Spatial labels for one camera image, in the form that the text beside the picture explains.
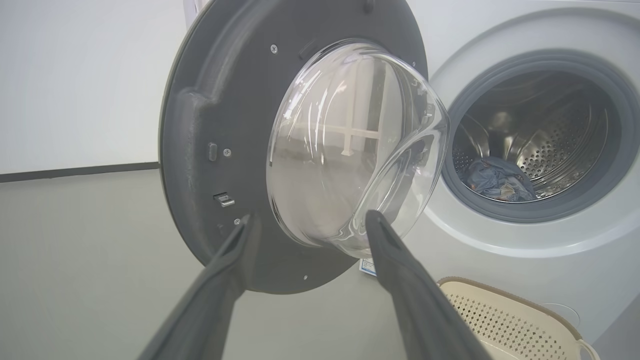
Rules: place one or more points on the cream perforated laundry basket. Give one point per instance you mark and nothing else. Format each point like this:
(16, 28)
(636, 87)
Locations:
(505, 320)

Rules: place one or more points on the white front-load washing machine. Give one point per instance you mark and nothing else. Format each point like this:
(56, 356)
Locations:
(550, 260)

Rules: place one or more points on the blue denim garment orange patches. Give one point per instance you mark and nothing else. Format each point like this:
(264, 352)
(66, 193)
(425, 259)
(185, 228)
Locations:
(495, 180)

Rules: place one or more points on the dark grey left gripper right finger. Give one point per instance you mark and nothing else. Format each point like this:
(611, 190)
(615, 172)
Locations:
(425, 310)

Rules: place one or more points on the blue white energy label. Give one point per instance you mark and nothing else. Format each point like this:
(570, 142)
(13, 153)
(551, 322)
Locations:
(367, 267)

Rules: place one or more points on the round black washing machine door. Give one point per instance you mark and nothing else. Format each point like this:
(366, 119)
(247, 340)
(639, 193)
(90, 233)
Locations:
(225, 100)

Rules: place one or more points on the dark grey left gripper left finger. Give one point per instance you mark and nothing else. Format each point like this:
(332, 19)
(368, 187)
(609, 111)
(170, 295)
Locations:
(205, 305)

